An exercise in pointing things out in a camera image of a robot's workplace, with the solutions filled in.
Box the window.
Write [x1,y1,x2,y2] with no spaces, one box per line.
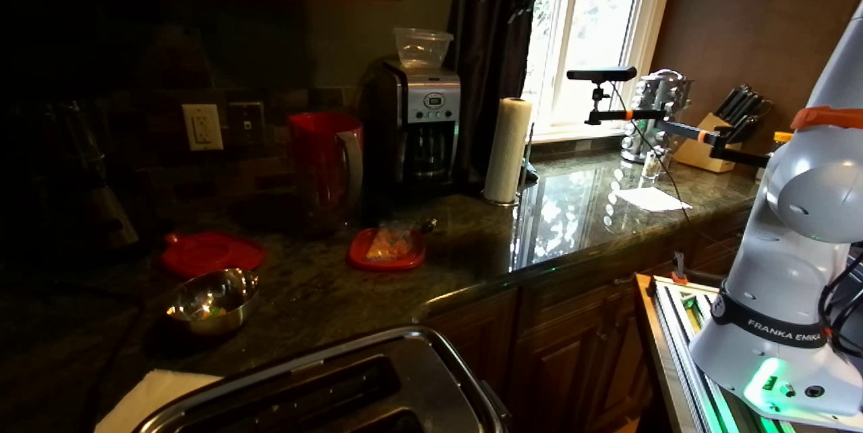
[520,0,677,144]

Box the red electric kettle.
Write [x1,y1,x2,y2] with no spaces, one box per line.
[287,111,365,231]

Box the dark switch plate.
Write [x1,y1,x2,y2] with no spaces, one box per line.
[228,101,266,146]

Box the wooden knife block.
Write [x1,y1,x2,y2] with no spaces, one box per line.
[672,84,773,173]

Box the dark curtain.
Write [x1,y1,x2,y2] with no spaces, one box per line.
[448,0,544,184]

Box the red round lid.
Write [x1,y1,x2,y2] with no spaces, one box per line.
[160,231,266,279]

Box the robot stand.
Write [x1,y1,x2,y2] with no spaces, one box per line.
[635,273,863,433]

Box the silver toaster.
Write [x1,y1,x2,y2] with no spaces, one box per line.
[132,325,511,433]

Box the white paper napkin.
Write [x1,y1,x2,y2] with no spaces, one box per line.
[94,370,224,433]

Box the black cable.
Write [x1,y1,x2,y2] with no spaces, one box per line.
[627,119,692,225]

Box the silver spice rack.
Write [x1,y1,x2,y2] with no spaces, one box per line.
[620,69,694,164]

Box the white paper sheet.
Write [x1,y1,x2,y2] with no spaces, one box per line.
[612,187,693,212]

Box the camera on mount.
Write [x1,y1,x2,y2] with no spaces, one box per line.
[566,66,773,169]

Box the wooden cabinet door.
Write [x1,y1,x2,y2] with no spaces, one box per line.
[423,288,520,397]
[514,278,651,433]

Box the black and silver coffeemaker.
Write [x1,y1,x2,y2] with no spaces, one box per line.
[363,57,462,192]

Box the white wall socket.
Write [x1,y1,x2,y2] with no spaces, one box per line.
[181,104,225,152]

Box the paper towel roll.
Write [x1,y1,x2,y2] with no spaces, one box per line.
[483,97,533,206]

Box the red plate with food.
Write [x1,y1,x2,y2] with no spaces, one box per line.
[347,225,427,271]

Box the stainless steel bowl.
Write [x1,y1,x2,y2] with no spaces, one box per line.
[165,268,260,336]

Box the clear plastic bowl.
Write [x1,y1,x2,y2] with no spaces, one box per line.
[393,27,454,69]

